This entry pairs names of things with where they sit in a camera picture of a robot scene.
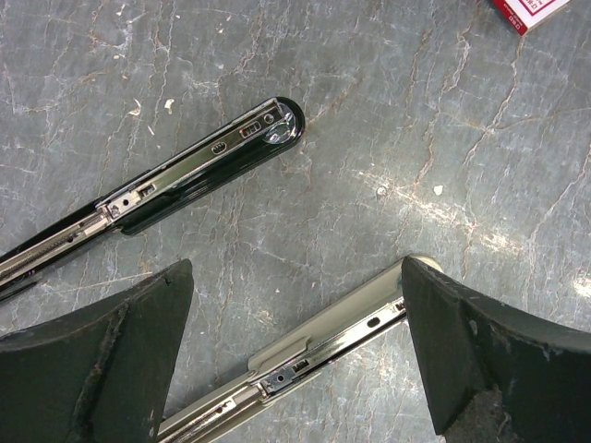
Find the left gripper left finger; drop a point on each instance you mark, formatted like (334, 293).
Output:
(100, 373)

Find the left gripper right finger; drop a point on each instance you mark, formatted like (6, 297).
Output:
(480, 359)

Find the silver and black stapler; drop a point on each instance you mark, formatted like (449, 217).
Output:
(289, 363)

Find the red white staple box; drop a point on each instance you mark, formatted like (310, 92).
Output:
(525, 15)

